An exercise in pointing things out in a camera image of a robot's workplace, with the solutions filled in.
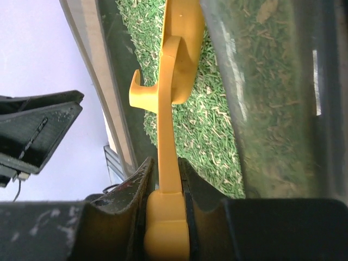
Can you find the yellow litter scoop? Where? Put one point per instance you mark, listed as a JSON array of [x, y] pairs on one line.
[[167, 231]]

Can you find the dark grey litter box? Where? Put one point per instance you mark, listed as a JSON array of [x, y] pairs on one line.
[[267, 114]]

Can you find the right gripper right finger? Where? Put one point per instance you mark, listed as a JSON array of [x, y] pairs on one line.
[[222, 228]]

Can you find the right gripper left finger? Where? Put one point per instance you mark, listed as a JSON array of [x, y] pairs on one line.
[[111, 227]]

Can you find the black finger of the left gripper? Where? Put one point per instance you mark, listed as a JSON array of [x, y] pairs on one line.
[[32, 128]]

